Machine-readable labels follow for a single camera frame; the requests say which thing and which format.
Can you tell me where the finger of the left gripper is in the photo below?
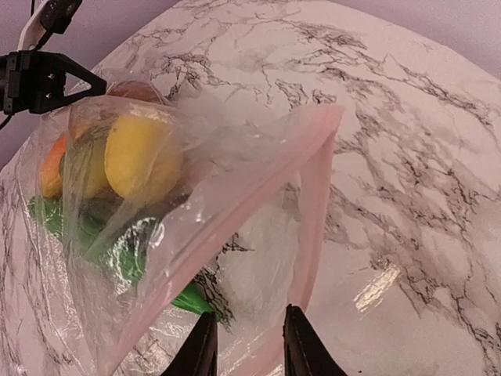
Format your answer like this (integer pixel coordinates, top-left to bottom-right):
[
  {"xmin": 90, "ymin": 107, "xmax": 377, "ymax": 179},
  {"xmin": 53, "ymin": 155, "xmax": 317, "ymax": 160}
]
[{"xmin": 58, "ymin": 54, "xmax": 107, "ymax": 106}]

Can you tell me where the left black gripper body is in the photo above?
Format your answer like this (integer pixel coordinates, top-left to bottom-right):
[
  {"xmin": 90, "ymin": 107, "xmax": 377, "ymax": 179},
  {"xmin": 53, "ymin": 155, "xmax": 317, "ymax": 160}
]
[{"xmin": 1, "ymin": 51, "xmax": 65, "ymax": 114}]

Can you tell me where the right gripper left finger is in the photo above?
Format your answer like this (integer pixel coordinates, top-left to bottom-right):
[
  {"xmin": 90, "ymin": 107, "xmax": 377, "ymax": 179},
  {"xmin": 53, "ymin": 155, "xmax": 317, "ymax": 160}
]
[{"xmin": 162, "ymin": 312, "xmax": 218, "ymax": 376}]

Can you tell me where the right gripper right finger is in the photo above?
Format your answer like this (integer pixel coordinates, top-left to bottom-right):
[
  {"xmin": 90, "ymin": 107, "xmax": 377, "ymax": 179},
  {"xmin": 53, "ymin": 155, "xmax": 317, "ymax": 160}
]
[{"xmin": 283, "ymin": 305, "xmax": 347, "ymax": 376}]

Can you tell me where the clear zip top bag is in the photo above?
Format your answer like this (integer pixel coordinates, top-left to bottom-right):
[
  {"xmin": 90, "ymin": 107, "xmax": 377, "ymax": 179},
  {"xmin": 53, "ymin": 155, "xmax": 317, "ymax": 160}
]
[{"xmin": 16, "ymin": 92, "xmax": 344, "ymax": 375}]

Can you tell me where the green fake cucumber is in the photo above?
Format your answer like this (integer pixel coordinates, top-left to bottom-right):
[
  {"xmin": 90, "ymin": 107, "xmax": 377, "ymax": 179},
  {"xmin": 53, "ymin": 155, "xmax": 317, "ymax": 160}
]
[{"xmin": 29, "ymin": 195, "xmax": 216, "ymax": 316}]

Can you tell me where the brown fake potato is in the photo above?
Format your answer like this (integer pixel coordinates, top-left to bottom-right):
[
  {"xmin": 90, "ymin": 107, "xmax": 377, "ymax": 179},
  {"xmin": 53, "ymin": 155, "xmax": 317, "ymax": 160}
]
[{"xmin": 106, "ymin": 81, "xmax": 165, "ymax": 104}]

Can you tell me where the yellow fake lemon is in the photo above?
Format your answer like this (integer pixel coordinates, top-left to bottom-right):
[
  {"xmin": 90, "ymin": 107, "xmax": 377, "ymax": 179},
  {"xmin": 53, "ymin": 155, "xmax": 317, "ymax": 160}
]
[{"xmin": 104, "ymin": 115, "xmax": 183, "ymax": 203}]

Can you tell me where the orange yellow fake corn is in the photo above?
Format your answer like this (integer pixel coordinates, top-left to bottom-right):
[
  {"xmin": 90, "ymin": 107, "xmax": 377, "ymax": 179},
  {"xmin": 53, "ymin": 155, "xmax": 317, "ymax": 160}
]
[{"xmin": 40, "ymin": 134, "xmax": 67, "ymax": 197}]

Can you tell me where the dark green fake pepper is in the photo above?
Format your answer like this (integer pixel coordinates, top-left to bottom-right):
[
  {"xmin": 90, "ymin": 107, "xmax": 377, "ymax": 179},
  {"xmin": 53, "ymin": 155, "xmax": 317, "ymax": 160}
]
[{"xmin": 81, "ymin": 192, "xmax": 123, "ymax": 225}]

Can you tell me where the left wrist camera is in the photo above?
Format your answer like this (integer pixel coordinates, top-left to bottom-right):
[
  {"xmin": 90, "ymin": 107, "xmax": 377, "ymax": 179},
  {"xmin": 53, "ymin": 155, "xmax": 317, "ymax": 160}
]
[{"xmin": 17, "ymin": 0, "xmax": 83, "ymax": 50}]

